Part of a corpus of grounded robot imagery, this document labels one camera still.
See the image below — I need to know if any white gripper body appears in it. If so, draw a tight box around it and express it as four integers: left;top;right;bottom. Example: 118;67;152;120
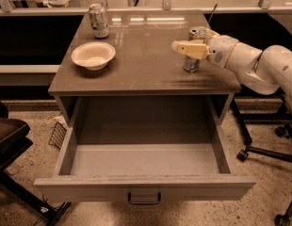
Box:
207;36;238;69

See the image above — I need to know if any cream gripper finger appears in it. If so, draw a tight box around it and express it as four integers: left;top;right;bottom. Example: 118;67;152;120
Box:
200;26;219;44
171;40;210;59

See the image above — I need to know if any slim redbull can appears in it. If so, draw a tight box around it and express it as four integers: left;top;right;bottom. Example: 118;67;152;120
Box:
183;26;205;73

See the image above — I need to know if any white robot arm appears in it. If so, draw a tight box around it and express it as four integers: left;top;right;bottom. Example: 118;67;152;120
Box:
171;26;292;114

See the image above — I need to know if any grey drawer cabinet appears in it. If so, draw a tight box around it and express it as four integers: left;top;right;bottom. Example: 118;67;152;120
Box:
49;10;240;121

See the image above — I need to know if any short soda can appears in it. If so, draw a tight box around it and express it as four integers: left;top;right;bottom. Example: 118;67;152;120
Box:
89;3;109;39

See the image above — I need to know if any open grey top drawer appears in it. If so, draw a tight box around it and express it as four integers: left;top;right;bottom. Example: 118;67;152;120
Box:
35;95;254;202

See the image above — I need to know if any thin black antenna rod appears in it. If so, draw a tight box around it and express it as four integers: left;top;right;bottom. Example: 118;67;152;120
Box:
208;3;218;24

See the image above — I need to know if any white paper bowl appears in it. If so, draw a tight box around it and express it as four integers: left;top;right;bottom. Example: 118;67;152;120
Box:
71;42;116;71

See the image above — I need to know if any black office chair right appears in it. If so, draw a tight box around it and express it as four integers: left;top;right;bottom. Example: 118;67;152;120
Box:
230;98;292;226

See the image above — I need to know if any black chair left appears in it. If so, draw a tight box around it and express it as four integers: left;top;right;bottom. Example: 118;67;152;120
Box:
0;102;71;226

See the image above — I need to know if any black drawer handle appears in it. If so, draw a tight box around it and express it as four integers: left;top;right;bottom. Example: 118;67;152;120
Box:
127;192;161;205

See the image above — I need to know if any wire mesh basket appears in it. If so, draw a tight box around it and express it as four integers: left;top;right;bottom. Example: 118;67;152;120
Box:
49;122;66;150

